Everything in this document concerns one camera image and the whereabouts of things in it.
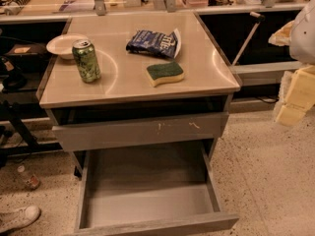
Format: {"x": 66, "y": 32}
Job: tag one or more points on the grey drawer cabinet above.
{"x": 124, "y": 91}

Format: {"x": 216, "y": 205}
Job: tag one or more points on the yellow green sponge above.
{"x": 167, "y": 73}

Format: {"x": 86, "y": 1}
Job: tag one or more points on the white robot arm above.
{"x": 302, "y": 45}

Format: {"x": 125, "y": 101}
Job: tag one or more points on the closed grey top drawer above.
{"x": 147, "y": 131}

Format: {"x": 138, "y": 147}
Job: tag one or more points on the open grey middle drawer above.
{"x": 156, "y": 190}

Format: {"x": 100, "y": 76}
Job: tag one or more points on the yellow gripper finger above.
{"x": 282, "y": 36}
{"x": 296, "y": 95}

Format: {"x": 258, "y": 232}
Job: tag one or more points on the green soda can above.
{"x": 85, "y": 57}

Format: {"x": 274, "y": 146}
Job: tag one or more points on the blue chip bag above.
{"x": 155, "y": 43}

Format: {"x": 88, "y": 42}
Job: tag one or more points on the plastic bottle on floor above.
{"x": 29, "y": 178}

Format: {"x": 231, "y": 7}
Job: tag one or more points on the white sneaker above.
{"x": 18, "y": 218}

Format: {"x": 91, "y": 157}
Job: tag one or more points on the white bowl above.
{"x": 62, "y": 45}

